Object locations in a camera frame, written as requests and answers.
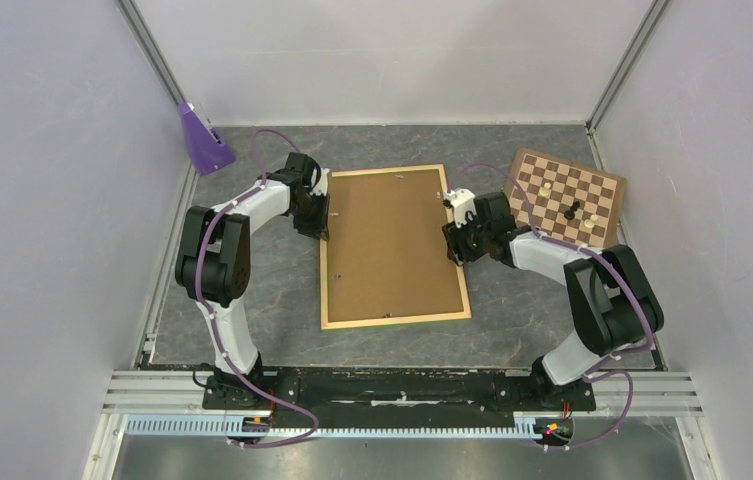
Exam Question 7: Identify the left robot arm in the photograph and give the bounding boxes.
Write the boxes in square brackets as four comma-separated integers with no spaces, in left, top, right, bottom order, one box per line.
[174,152,331,408]

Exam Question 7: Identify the purple plastic stand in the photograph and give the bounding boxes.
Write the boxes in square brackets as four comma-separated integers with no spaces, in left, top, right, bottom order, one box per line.
[178,102,236,176]

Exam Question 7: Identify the white slotted cable duct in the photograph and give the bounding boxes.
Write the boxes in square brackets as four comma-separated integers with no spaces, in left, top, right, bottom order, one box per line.
[125,414,561,440]

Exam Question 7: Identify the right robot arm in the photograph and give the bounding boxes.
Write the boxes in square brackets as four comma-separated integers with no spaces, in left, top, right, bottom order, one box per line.
[442,189,664,408]

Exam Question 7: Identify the black chess piece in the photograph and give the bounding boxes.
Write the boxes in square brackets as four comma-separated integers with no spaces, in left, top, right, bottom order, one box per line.
[563,200,581,221]

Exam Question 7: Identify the brown frame backing board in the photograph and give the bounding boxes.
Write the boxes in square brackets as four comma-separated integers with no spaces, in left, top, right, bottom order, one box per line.
[326,169,467,323]

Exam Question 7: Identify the wooden chessboard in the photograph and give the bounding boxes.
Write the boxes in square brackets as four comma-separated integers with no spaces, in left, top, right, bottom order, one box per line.
[503,148,627,248]

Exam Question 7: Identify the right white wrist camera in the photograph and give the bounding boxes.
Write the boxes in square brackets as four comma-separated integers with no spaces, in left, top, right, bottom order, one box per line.
[443,188,477,228]

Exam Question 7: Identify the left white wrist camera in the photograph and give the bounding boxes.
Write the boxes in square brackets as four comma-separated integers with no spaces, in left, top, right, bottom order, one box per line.
[311,168,331,196]

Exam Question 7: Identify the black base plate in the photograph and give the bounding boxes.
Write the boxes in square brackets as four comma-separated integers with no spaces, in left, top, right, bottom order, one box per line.
[202,366,596,430]

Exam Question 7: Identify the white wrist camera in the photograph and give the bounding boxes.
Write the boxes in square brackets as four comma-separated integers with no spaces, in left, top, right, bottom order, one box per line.
[443,188,477,228]
[311,168,331,196]

